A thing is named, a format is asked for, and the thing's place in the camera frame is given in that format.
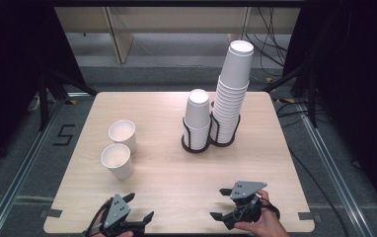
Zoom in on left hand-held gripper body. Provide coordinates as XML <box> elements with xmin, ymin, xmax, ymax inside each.
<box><xmin>99</xmin><ymin>193</ymin><xmax>145</xmax><ymax>237</ymax></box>

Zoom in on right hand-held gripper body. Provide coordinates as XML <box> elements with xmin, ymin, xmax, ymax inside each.
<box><xmin>229</xmin><ymin>180</ymin><xmax>268</xmax><ymax>223</ymax></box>

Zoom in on white paper cup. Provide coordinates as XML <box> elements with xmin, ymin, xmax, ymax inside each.
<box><xmin>108</xmin><ymin>118</ymin><xmax>138</xmax><ymax>155</ymax></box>
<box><xmin>100</xmin><ymin>143</ymin><xmax>135</xmax><ymax>181</ymax></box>

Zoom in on black wire cup holder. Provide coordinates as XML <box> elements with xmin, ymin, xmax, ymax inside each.
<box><xmin>181</xmin><ymin>112</ymin><xmax>242</xmax><ymax>155</ymax></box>

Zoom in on tall stack of white cups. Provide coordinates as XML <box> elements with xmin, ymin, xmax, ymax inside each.
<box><xmin>210</xmin><ymin>39</ymin><xmax>256</xmax><ymax>144</ymax></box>

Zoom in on person's left hand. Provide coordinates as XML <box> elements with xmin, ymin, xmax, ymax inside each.
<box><xmin>90</xmin><ymin>210</ymin><xmax>134</xmax><ymax>237</ymax></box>

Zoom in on person's right hand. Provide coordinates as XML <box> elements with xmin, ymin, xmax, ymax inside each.
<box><xmin>234</xmin><ymin>190</ymin><xmax>289</xmax><ymax>237</ymax></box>

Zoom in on black tape strip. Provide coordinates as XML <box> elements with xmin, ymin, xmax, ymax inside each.
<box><xmin>298</xmin><ymin>211</ymin><xmax>323</xmax><ymax>222</ymax></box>
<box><xmin>38</xmin><ymin>208</ymin><xmax>63</xmax><ymax>219</ymax></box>

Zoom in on short stack of white cups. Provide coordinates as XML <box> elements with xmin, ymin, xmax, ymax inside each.
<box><xmin>183</xmin><ymin>88</ymin><xmax>211</xmax><ymax>151</ymax></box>

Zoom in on black curtain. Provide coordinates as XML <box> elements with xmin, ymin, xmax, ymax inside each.
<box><xmin>0</xmin><ymin>0</ymin><xmax>86</xmax><ymax>176</ymax></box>
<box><xmin>282</xmin><ymin>0</ymin><xmax>377</xmax><ymax>215</ymax></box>

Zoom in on beige wooden shelf unit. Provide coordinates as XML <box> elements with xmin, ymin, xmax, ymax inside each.
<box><xmin>54</xmin><ymin>6</ymin><xmax>301</xmax><ymax>65</ymax></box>

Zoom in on left hand-held gripper black cable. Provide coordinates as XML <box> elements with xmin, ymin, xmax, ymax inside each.
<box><xmin>83</xmin><ymin>197</ymin><xmax>113</xmax><ymax>237</ymax></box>

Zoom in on hand-held gripper black cable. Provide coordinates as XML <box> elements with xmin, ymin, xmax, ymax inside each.
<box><xmin>83</xmin><ymin>197</ymin><xmax>113</xmax><ymax>237</ymax></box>
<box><xmin>232</xmin><ymin>197</ymin><xmax>281</xmax><ymax>222</ymax></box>

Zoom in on right hand-held gripper black cable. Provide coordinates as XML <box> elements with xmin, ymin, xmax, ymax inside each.
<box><xmin>232</xmin><ymin>197</ymin><xmax>281</xmax><ymax>222</ymax></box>

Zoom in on black floor cable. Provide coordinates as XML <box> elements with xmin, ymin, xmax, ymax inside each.
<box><xmin>274</xmin><ymin>100</ymin><xmax>352</xmax><ymax>237</ymax></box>

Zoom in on aluminium floor rail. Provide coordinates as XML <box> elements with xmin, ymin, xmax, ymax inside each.
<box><xmin>0</xmin><ymin>93</ymin><xmax>67</xmax><ymax>237</ymax></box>
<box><xmin>299</xmin><ymin>108</ymin><xmax>377</xmax><ymax>237</ymax></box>

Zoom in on bundle of black wall cables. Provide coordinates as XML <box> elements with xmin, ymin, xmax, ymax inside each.
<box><xmin>245</xmin><ymin>6</ymin><xmax>290</xmax><ymax>84</ymax></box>

